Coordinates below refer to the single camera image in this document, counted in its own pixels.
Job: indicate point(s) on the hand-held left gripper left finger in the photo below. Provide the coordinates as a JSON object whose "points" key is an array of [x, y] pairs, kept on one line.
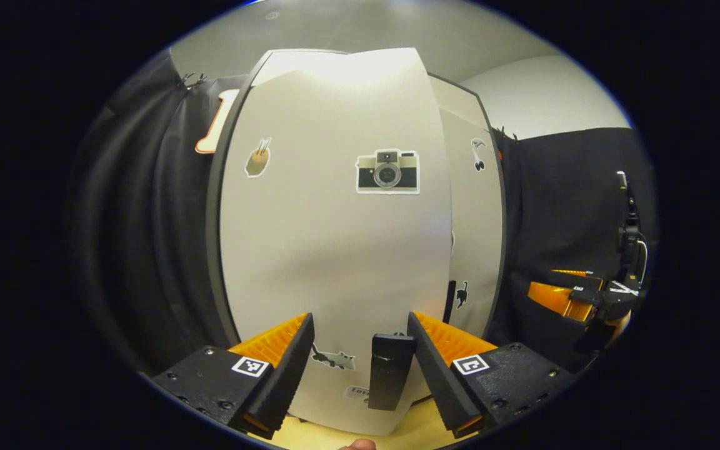
{"points": [[285, 375]]}

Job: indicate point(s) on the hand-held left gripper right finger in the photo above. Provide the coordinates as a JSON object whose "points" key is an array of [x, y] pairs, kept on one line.
{"points": [[435, 375]]}

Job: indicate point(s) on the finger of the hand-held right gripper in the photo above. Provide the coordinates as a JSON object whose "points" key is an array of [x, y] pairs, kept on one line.
{"points": [[587, 295], [575, 279]]}

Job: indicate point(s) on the white shoe cabinet door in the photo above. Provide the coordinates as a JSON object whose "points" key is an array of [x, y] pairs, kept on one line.
{"points": [[322, 250], [475, 219]]}

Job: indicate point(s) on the black backdrop cloth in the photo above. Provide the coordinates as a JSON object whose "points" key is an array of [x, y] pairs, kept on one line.
{"points": [[560, 206], [147, 219]]}

